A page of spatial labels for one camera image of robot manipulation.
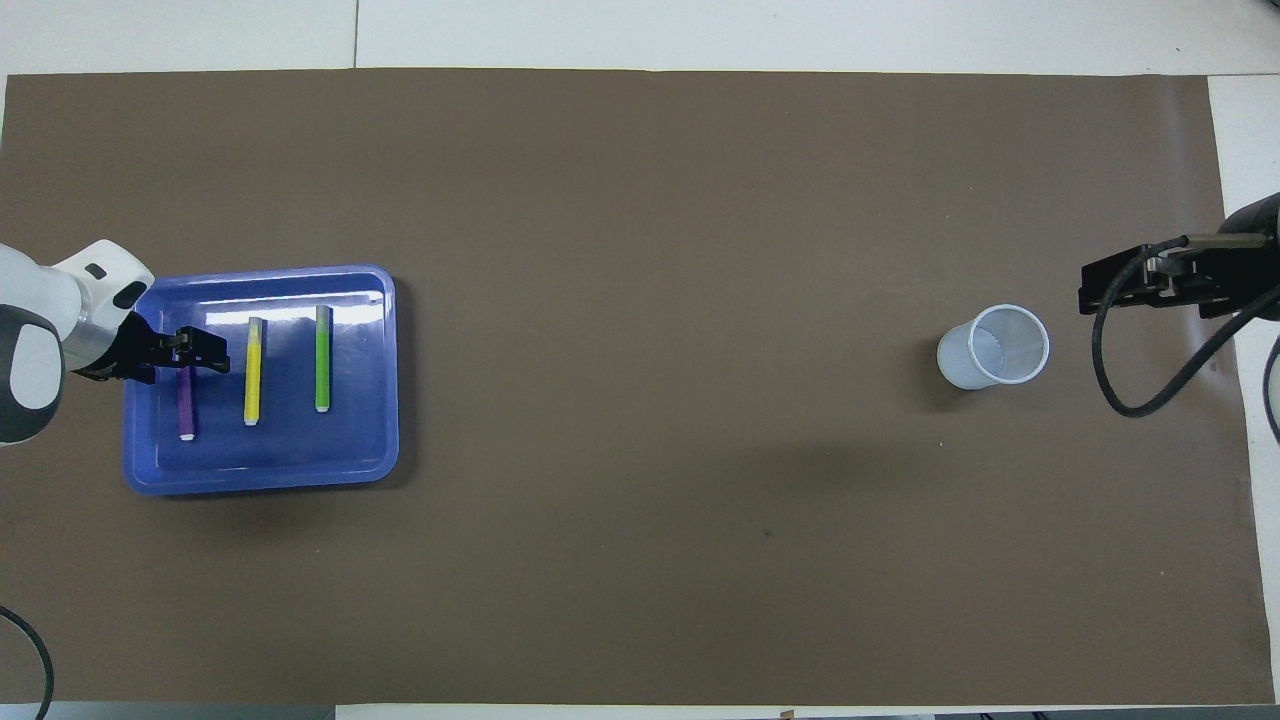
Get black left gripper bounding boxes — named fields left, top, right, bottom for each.
left=75, top=315, right=231, bottom=386

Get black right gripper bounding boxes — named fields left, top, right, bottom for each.
left=1078, top=195, right=1280, bottom=321

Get yellow pen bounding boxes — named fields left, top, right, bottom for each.
left=244, top=317, right=268, bottom=428

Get green pen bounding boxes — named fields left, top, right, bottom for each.
left=314, top=305, right=334, bottom=413

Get blue plastic tray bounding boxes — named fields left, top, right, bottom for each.
left=122, top=264, right=400, bottom=497

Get translucent plastic cup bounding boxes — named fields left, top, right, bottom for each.
left=937, top=304, right=1051, bottom=390

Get brown table mat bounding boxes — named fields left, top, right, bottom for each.
left=0, top=68, right=1276, bottom=707

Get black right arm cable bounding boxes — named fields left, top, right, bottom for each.
left=1092, top=233, right=1280, bottom=419

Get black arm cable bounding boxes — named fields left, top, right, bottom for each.
left=1092, top=233, right=1280, bottom=419
left=0, top=605, right=53, bottom=720

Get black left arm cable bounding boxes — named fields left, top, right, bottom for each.
left=0, top=605, right=53, bottom=720

